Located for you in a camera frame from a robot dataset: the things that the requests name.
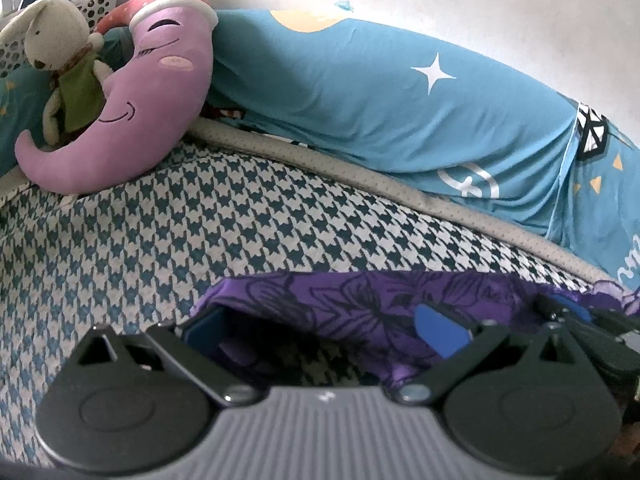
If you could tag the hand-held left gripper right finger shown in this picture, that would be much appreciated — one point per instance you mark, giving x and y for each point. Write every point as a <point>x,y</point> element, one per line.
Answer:
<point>440,331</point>

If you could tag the purple floral shirt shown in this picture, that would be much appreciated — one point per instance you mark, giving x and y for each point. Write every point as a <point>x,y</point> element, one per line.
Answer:
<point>360,305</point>

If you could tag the purple moon plush pillow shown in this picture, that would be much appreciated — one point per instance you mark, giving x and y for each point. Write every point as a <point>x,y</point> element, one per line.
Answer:
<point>160,110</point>

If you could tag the white rabbit plush toy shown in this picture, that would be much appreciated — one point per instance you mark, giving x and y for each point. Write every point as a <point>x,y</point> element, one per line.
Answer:
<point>50,35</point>

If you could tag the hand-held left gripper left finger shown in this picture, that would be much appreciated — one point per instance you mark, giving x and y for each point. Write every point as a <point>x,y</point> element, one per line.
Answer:
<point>205,334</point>

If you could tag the houndstooth bed mat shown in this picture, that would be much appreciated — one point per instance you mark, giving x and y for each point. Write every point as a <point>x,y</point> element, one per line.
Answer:
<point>150,240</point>

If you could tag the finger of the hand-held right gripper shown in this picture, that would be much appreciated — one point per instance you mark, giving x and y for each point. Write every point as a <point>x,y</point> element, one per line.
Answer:
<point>575,308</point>

